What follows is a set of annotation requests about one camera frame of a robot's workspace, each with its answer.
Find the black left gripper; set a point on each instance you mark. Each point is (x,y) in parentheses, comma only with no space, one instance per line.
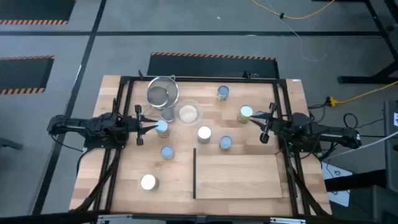
(139,126)

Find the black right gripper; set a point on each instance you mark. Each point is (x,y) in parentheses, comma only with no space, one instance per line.
(278,126)

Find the tall can white lid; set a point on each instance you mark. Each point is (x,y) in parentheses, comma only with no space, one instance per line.
(148,182)
(161,126)

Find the green label tall can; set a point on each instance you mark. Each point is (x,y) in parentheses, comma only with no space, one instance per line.
(246,111)

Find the mandarin oranges short can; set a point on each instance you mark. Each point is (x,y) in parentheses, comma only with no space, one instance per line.
(167,152)

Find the diced tomatoes short can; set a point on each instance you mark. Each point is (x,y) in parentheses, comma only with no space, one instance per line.
(225,142)

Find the short can grey lid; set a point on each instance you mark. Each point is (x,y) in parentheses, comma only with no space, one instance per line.
(223,91)

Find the blue label tall can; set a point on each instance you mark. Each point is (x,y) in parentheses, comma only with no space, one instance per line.
(204,132)

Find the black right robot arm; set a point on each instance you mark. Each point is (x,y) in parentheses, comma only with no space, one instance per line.
(329,135)

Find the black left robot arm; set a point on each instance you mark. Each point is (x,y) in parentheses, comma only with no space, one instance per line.
(77,126)

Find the small metal cup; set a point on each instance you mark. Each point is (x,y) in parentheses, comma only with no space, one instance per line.
(168,115)

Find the medium metal mesh strainer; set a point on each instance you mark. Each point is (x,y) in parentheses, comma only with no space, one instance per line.
(157,96)

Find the clear glass bowl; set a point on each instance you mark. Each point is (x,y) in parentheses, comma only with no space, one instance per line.
(178,107)

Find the beige grains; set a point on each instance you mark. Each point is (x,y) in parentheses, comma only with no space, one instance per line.
(188,114)

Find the large metal mesh strainer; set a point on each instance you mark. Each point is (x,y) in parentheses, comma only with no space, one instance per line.
(171,90)

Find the black hazard-striped floor mat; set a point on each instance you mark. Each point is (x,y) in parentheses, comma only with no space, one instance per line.
(34,9)
(211,67)
(21,73)

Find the black support beam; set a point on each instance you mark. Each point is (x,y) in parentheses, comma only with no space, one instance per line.
(348,183)

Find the white sheet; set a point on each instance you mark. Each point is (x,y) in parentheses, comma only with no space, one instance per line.
(340,196)

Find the black metal stand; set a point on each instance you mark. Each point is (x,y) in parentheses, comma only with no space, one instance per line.
(367,80)

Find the dark equipment cabinet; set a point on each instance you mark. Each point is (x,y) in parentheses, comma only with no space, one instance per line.
(391,149)

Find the dark metal foot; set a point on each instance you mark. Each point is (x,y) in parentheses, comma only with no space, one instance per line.
(9,143)

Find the black aluminium rig frame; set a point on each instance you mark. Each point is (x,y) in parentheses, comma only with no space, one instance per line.
(199,80)

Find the silver aluminium rail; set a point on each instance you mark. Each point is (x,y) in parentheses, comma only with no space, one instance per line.
(280,221)

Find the small grey camera box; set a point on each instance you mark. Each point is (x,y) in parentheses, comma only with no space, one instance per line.
(200,219)

